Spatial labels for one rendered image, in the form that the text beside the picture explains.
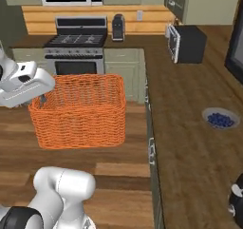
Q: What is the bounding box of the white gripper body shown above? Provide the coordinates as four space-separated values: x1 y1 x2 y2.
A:
0 67 57 109

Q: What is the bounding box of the orange woven basket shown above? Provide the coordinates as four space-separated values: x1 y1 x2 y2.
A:
28 73 127 150

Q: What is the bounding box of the grey green counter drawer run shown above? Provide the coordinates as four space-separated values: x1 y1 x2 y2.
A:
143 48 166 229

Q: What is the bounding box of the sage green base cupboard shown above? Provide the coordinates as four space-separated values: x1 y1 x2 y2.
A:
11 48 46 73
103 48 147 105

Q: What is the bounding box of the steel stove with oven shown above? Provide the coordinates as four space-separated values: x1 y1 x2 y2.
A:
43 15 109 76

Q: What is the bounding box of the grey coffee machine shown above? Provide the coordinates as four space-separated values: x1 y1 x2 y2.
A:
111 13 126 43

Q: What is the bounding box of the black white toaster oven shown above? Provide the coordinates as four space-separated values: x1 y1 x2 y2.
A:
166 24 209 65

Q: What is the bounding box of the grey bowl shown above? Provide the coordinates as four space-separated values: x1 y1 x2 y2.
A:
201 106 241 130

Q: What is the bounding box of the blueberries heap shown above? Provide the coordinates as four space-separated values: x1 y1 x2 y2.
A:
207 112 236 128

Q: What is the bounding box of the black fridge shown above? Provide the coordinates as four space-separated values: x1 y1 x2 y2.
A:
224 0 243 86

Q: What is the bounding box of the silver drawer handle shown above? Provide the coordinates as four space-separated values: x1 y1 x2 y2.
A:
144 80 152 106
147 137 157 166

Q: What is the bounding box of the pale wall cabinet glass door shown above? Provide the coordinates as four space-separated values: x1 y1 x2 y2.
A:
163 0 243 27

